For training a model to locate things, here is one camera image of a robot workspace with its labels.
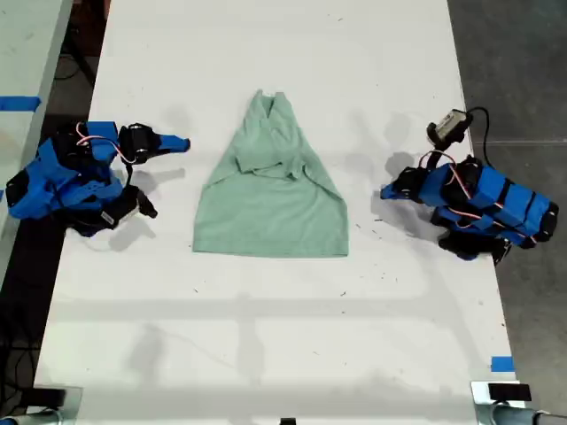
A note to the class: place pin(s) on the silver metal table clamp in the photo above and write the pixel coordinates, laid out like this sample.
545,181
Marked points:
73,405
479,400

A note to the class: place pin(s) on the long blue tape strip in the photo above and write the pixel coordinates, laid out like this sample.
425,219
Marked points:
20,102

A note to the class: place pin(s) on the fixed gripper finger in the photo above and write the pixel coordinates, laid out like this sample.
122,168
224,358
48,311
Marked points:
399,196
170,149

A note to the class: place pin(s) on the camera black stalk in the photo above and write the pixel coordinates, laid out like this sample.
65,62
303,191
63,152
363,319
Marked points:
146,203
443,141

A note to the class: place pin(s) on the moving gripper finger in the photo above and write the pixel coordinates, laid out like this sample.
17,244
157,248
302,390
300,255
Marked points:
391,189
173,139

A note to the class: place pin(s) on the square blue tape piece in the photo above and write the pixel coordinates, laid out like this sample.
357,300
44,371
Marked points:
502,364

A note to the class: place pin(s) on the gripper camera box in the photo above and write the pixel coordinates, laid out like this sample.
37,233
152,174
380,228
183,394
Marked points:
117,214
452,123

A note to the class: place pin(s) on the white side table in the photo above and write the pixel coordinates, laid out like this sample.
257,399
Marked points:
22,53

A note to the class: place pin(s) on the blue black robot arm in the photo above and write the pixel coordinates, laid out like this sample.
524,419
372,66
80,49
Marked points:
500,203
66,186

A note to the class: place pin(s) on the pale green T-shirt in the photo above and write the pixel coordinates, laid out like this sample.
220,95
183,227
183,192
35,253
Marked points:
270,208

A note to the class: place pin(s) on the small black edge clip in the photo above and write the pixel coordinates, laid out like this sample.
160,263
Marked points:
288,421

